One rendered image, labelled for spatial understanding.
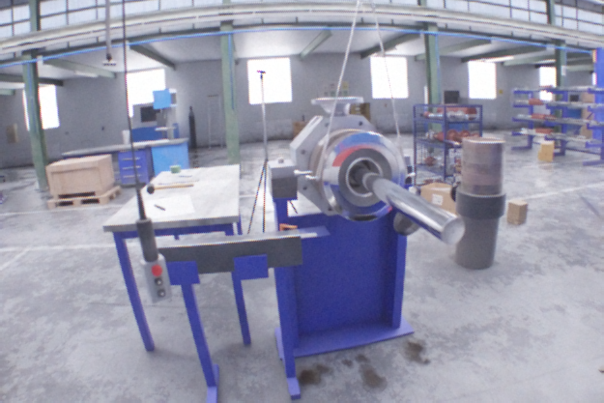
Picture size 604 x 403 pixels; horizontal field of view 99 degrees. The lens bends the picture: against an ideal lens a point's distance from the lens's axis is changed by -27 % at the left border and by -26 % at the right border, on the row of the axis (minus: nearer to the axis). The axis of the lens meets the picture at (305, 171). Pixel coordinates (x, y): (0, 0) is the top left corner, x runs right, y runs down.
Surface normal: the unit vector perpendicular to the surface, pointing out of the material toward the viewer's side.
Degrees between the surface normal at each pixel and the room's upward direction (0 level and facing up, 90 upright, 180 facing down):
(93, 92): 90
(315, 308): 90
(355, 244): 90
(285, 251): 90
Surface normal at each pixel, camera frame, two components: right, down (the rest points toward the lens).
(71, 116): 0.16, 0.19
